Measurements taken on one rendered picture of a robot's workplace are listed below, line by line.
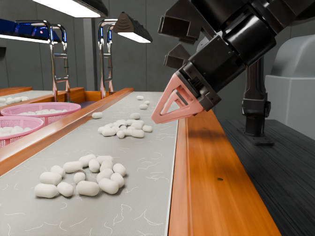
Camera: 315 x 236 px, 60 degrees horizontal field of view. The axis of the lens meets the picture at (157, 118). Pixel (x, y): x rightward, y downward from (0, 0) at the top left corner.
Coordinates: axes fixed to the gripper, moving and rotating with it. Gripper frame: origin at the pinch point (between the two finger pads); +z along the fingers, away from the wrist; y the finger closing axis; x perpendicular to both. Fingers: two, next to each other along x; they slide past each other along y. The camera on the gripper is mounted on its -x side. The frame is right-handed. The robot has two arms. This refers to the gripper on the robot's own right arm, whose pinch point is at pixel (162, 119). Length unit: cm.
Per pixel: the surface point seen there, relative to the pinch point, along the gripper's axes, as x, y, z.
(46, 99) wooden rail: -35, -59, 48
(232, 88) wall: 51, -261, -33
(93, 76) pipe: -60, -234, 76
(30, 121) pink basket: -23.4, -14.2, 34.4
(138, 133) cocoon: -0.4, -5.5, 8.3
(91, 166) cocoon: -3.2, 17.5, 11.9
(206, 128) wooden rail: 10.0, -8.1, -5.7
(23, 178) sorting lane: -9.5, 20.5, 21.2
